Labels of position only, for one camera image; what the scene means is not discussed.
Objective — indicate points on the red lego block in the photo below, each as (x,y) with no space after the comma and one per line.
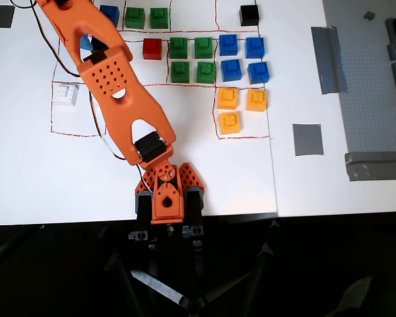
(152,49)

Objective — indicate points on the grey tape square marker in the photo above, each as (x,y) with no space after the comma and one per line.
(308,139)

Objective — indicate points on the black tripod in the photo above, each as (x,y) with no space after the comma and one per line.
(193,305)

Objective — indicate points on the blue lego block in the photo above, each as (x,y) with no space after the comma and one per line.
(258,73)
(231,70)
(254,48)
(229,45)
(111,14)

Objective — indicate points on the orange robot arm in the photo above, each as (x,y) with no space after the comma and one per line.
(118,82)

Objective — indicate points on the small grey lego piece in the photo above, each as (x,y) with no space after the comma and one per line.
(369,15)

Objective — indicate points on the grey table clamp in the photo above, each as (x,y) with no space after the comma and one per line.
(194,204)
(143,204)

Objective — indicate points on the green lego block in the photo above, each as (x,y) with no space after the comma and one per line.
(204,48)
(159,18)
(180,72)
(135,18)
(206,72)
(178,48)

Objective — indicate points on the white lego block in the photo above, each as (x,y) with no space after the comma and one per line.
(65,95)

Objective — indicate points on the smooth grey tape strip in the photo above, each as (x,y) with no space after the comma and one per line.
(328,59)

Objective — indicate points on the short grey lego brick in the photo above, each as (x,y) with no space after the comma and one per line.
(392,51)

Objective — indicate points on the grey lego baseplate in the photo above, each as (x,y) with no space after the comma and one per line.
(366,99)

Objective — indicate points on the yellow lego block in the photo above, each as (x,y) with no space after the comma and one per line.
(256,100)
(230,123)
(227,98)

